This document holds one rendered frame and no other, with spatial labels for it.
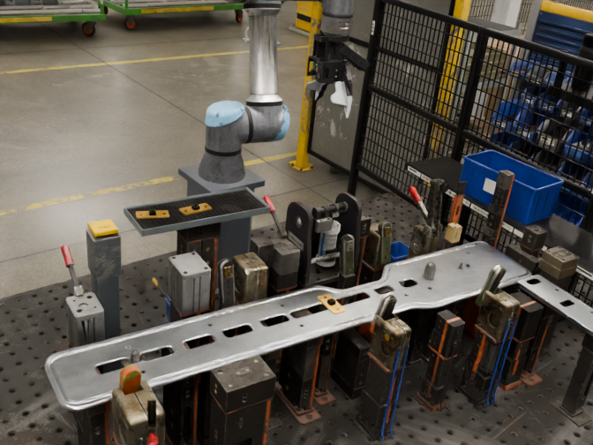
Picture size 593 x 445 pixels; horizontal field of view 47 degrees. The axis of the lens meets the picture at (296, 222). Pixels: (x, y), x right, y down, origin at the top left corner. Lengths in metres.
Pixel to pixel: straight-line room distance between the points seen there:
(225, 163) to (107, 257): 0.55
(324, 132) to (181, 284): 3.32
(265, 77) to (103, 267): 0.79
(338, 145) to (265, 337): 3.24
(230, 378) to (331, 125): 3.48
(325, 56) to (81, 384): 0.95
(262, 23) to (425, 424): 1.25
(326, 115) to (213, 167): 2.75
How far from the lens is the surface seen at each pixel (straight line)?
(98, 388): 1.51
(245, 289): 1.76
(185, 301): 1.69
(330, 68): 1.74
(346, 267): 1.93
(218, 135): 2.10
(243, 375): 1.49
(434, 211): 2.10
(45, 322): 2.22
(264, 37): 2.14
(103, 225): 1.76
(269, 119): 2.14
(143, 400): 1.39
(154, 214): 1.80
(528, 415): 2.09
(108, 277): 1.81
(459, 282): 2.00
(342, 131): 4.72
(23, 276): 3.78
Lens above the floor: 2.00
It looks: 27 degrees down
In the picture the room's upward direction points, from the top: 6 degrees clockwise
